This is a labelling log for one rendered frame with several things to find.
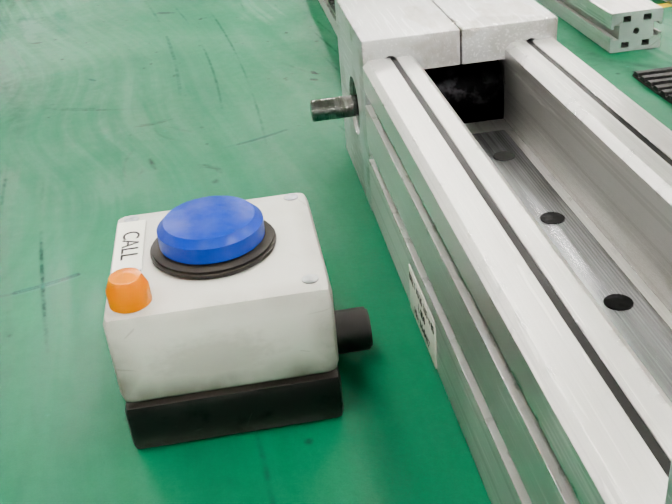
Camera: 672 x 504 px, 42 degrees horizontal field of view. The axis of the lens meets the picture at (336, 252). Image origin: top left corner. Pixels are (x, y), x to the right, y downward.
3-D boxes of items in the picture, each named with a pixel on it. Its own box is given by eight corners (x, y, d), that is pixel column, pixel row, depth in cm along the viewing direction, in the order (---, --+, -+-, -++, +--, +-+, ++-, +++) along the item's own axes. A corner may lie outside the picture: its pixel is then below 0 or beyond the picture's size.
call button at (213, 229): (165, 242, 35) (156, 198, 34) (264, 228, 36) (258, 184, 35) (163, 296, 32) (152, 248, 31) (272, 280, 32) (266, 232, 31)
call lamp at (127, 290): (110, 293, 31) (103, 264, 31) (152, 286, 31) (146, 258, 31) (107, 316, 30) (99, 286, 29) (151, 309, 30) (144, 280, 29)
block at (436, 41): (308, 153, 55) (292, 1, 50) (500, 127, 56) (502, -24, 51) (328, 219, 47) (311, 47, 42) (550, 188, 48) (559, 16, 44)
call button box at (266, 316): (142, 331, 40) (113, 207, 36) (354, 299, 40) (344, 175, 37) (134, 453, 33) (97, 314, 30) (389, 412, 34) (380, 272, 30)
